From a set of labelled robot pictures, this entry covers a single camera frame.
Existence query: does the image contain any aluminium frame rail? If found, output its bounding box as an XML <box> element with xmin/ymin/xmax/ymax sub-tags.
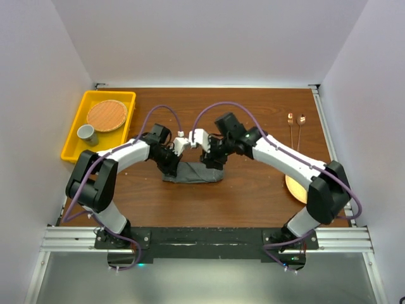
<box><xmin>22</xmin><ymin>83</ymin><xmax>389</xmax><ymax>304</ymax></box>

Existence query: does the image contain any orange woven coaster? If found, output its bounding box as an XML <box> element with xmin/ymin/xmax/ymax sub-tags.
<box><xmin>86</xmin><ymin>99</ymin><xmax>128</xmax><ymax>132</ymax></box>

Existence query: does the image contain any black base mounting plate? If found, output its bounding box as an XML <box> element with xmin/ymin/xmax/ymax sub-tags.
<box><xmin>94</xmin><ymin>227</ymin><xmax>319</xmax><ymax>269</ymax></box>

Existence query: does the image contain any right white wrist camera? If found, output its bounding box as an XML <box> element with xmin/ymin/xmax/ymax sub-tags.
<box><xmin>189</xmin><ymin>129</ymin><xmax>211</xmax><ymax>153</ymax></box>

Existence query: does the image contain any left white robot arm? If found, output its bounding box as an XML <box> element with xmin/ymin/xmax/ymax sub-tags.
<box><xmin>65</xmin><ymin>124</ymin><xmax>181</xmax><ymax>248</ymax></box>

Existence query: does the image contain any grey ceramic cup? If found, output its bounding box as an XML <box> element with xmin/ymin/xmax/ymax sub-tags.
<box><xmin>77</xmin><ymin>124</ymin><xmax>99</xmax><ymax>146</ymax></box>

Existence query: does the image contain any golden round plate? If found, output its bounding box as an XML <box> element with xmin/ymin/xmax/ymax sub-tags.
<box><xmin>285</xmin><ymin>175</ymin><xmax>308</xmax><ymax>204</ymax></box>

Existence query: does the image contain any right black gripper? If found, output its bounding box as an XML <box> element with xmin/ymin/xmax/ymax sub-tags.
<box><xmin>199</xmin><ymin>136</ymin><xmax>235</xmax><ymax>171</ymax></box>

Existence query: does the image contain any grey cloth napkin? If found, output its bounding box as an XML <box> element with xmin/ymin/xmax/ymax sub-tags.
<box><xmin>162</xmin><ymin>162</ymin><xmax>224</xmax><ymax>184</ymax></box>

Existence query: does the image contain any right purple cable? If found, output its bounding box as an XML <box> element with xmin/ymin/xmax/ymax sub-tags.
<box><xmin>191</xmin><ymin>101</ymin><xmax>363</xmax><ymax>273</ymax></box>

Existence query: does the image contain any rose gold fork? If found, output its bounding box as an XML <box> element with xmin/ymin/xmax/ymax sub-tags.
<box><xmin>287</xmin><ymin>113</ymin><xmax>294</xmax><ymax>149</ymax></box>

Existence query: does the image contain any yellow plastic tray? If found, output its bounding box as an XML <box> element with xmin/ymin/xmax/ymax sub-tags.
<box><xmin>61</xmin><ymin>91</ymin><xmax>136</xmax><ymax>163</ymax></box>

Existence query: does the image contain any rose gold spoon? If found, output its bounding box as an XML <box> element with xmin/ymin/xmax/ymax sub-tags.
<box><xmin>296</xmin><ymin>114</ymin><xmax>306</xmax><ymax>151</ymax></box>

